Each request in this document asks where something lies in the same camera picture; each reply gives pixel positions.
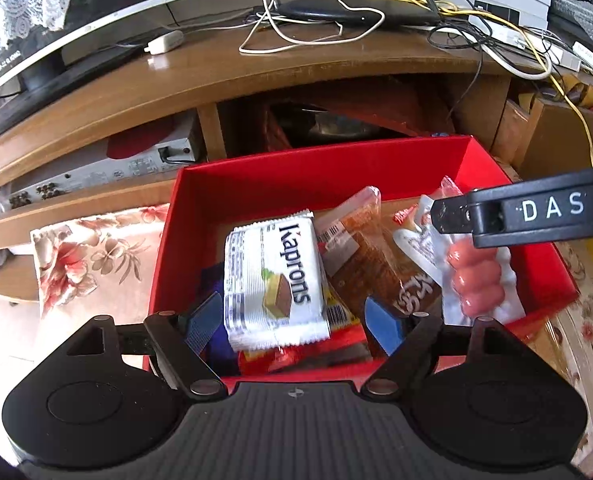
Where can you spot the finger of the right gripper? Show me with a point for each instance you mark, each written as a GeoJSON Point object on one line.
{"type": "Point", "coordinates": [457, 214]}

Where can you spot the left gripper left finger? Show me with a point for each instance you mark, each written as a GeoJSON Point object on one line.
{"type": "Point", "coordinates": [178, 340]}

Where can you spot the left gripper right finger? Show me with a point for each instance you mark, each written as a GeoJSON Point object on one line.
{"type": "Point", "coordinates": [409, 341]}

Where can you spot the white Kaprons wafer packet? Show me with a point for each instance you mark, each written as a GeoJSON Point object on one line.
{"type": "Point", "coordinates": [274, 285]}

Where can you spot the purple snack bag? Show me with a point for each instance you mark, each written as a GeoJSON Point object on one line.
{"type": "Point", "coordinates": [218, 352]}

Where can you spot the pink sausages packet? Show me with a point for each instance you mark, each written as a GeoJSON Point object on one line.
{"type": "Point", "coordinates": [474, 282]}

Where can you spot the brown cardboard box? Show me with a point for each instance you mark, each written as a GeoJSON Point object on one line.
{"type": "Point", "coordinates": [547, 140]}

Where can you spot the brown cake clear packet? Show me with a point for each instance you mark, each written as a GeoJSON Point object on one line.
{"type": "Point", "coordinates": [362, 260]}

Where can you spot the red cardboard box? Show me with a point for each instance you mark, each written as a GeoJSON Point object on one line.
{"type": "Point", "coordinates": [210, 199]}

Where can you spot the silver set-top box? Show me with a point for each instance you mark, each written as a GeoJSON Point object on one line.
{"type": "Point", "coordinates": [156, 147]}

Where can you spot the black router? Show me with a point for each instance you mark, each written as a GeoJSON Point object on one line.
{"type": "Point", "coordinates": [359, 12]}

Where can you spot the white power adapter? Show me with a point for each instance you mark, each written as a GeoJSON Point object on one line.
{"type": "Point", "coordinates": [165, 43]}

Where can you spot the television screen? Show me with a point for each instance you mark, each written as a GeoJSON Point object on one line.
{"type": "Point", "coordinates": [49, 48]}

